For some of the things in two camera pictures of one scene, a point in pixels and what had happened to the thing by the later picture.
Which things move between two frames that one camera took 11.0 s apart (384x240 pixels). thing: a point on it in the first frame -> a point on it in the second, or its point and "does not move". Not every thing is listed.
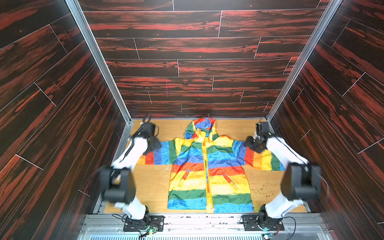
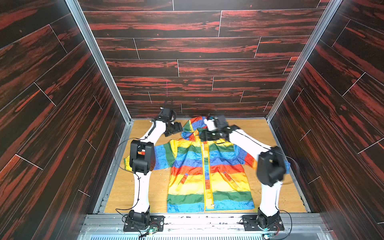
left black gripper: x=158 y=145 -> x=178 y=128
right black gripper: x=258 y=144 -> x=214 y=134
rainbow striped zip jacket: x=208 y=169 does not move
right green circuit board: x=267 y=236 does not move
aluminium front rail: x=204 y=227 does not move
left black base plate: x=157 y=222 does not move
